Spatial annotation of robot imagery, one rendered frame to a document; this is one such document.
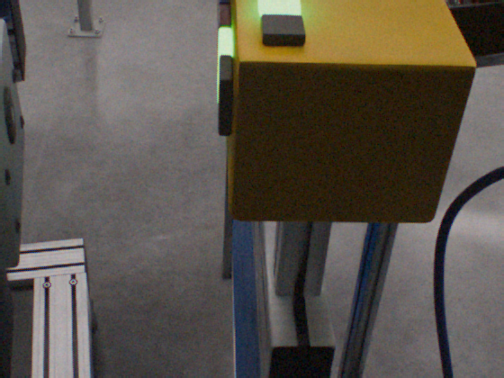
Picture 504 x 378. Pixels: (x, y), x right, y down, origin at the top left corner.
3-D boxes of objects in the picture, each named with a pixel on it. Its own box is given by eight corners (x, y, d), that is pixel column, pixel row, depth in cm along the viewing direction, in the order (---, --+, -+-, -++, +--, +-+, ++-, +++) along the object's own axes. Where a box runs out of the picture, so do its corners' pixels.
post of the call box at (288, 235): (320, 297, 49) (346, 144, 41) (274, 296, 49) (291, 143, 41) (316, 264, 51) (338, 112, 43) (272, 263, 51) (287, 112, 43)
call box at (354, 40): (430, 248, 37) (484, 60, 30) (226, 246, 37) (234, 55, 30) (376, 76, 50) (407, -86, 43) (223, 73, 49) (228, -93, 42)
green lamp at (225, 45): (230, 107, 35) (232, 50, 33) (217, 107, 35) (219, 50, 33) (229, 82, 37) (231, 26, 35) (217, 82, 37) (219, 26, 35)
